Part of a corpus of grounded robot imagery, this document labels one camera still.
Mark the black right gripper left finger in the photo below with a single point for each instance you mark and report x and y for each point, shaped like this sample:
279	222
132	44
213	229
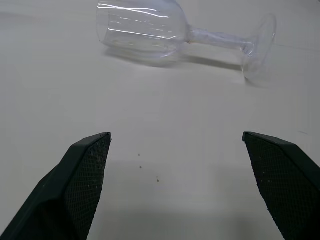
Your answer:
75	190

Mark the clear plastic wine glass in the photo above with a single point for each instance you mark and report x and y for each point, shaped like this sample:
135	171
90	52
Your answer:
140	30

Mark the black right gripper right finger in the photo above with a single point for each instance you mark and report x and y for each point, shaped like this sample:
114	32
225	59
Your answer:
287	190

